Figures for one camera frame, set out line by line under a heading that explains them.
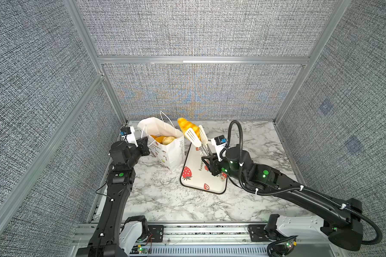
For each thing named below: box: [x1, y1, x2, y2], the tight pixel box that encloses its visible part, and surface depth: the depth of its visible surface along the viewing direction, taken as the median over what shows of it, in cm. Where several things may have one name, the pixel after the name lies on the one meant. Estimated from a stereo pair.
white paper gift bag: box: [137, 117, 185, 172], surface depth 85 cm
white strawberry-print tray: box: [180, 142, 228, 195], surface depth 91 cm
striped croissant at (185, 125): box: [177, 117, 202, 141], surface depth 69 cm
